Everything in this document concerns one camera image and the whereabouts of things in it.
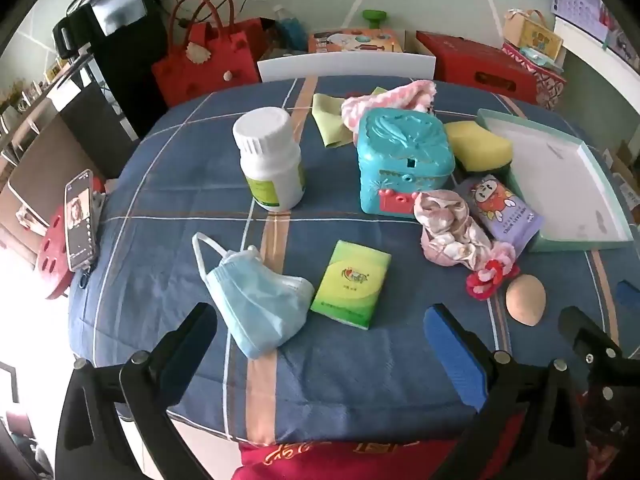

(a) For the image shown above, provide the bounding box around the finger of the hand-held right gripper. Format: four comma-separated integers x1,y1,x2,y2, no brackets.
558,306,640,436
616,280,640,307

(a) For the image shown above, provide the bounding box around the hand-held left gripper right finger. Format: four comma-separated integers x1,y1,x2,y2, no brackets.
423,303,589,480

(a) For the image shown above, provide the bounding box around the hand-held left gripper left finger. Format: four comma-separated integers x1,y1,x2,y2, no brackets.
55,302,219,480

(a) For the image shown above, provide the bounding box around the blue face mask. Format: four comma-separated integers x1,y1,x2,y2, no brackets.
192,232,316,360

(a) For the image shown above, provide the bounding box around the beige makeup sponge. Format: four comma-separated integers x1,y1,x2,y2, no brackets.
506,275,548,325

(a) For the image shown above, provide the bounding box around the red pink hair tie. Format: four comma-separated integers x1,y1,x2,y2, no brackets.
466,241,521,302

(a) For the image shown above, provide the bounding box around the green tissue packet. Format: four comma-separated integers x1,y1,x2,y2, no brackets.
310,240,392,331

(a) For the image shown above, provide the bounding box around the pink floral scrunchie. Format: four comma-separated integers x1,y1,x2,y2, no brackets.
414,190,496,268

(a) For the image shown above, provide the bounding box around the white shallow tray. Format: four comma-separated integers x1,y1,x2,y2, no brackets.
475,108,636,253

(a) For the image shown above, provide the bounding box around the purple wet wipes packet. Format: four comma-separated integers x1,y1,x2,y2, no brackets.
454,174,544,242

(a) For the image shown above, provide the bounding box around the yellow sponge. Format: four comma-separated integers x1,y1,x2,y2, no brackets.
444,120,514,171

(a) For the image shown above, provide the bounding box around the yellow-green cloth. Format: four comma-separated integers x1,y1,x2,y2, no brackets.
311,92,358,150

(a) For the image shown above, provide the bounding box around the pink white striped towel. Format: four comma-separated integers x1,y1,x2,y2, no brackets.
341,80,438,133

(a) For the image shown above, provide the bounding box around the cardboard box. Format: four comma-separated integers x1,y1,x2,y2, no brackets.
605,140,640,196

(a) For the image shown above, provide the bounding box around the smartphone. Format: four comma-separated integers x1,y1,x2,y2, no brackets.
64,169,98,272

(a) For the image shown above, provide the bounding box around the red plastic stool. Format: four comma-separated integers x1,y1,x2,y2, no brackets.
37,180,106,301

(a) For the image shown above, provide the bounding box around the person's red garment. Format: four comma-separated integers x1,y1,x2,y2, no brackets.
237,410,526,480

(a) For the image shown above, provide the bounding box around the blue plaid tablecloth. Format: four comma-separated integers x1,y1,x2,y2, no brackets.
67,75,640,448

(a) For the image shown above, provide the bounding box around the white pill bottle green label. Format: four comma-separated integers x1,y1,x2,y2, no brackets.
232,107,307,212

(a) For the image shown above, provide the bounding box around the red white patterned box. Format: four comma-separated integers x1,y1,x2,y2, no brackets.
502,42,568,111

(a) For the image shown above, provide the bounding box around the brown side table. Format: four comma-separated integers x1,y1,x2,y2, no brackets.
0,75,126,256

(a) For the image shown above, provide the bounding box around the white shelf ledge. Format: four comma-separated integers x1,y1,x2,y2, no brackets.
552,15,640,91

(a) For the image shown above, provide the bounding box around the light blue packet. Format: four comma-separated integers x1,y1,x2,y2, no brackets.
520,46,556,68

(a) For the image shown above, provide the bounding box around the red felt handbag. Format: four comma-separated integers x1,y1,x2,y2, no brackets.
151,0,261,108

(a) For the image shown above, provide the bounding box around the black cabinet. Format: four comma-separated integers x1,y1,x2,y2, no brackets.
60,5,168,141

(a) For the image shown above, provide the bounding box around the wooden carry case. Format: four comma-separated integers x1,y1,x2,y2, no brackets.
502,8,565,61

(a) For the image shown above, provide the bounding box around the red gift box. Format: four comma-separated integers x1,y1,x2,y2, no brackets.
416,31,538,106

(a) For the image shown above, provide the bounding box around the red paper bag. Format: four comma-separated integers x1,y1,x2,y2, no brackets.
215,17,276,61

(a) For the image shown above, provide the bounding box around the white storage box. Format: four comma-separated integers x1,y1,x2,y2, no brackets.
257,27,437,83

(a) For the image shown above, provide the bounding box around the plastic bottle blue label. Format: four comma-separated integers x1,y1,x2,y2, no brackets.
272,4,308,53

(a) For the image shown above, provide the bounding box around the orange toy board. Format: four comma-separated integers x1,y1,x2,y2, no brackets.
307,27,406,55

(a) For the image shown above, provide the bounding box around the black countertop appliance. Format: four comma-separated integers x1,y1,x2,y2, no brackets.
52,0,151,61

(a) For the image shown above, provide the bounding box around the purple wall calendar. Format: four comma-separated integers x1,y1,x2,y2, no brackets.
550,0,640,68

